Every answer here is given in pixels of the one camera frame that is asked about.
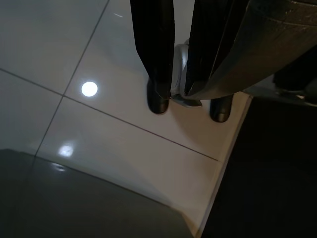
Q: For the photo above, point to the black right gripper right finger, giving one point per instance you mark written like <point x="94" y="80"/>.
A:
<point x="210" y="29"/>

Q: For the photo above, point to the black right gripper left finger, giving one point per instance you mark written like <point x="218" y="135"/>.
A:
<point x="153" y="37"/>

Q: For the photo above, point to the grey right robot leg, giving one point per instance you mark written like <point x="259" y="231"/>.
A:
<point x="260" y="49"/>

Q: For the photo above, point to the grey robot leg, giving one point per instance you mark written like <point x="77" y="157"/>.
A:
<point x="260" y="49"/>
<point x="220" y="111"/>

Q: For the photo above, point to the grey left robot leg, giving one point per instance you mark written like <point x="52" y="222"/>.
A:
<point x="220" y="111"/>

